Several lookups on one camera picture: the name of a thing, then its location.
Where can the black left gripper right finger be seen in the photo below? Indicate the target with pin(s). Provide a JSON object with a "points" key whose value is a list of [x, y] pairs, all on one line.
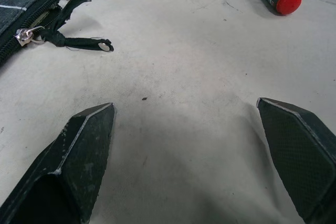
{"points": [[296, 155]]}

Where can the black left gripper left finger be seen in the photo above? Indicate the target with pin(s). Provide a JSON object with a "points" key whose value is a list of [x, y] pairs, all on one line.
{"points": [[78, 161]]}

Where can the black checkered pencil pouch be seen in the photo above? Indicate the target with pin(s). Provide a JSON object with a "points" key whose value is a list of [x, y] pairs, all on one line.
{"points": [[15, 1]]}

